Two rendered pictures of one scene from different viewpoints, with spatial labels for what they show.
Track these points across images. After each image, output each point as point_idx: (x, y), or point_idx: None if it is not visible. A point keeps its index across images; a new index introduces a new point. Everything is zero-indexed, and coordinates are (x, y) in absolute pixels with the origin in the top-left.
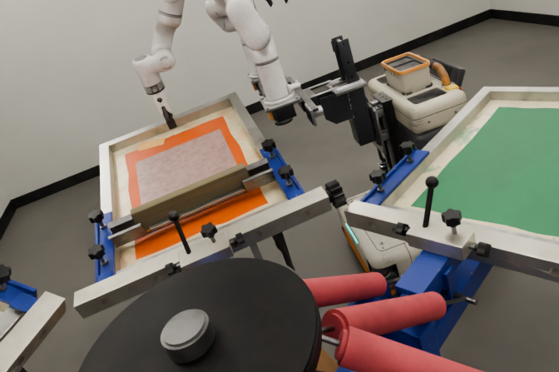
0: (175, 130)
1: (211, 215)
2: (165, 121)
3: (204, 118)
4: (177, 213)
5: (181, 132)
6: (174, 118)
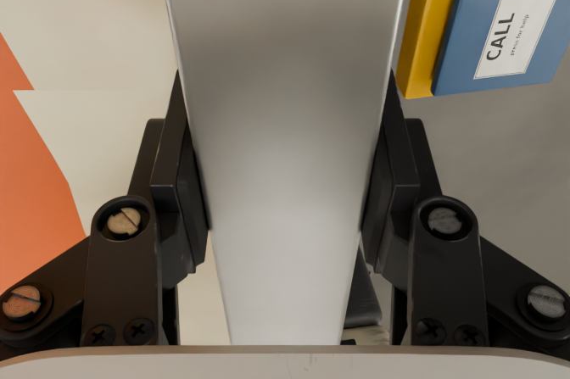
0: (153, 108)
1: None
2: (258, 132)
3: (207, 316)
4: None
5: (38, 162)
6: (254, 243)
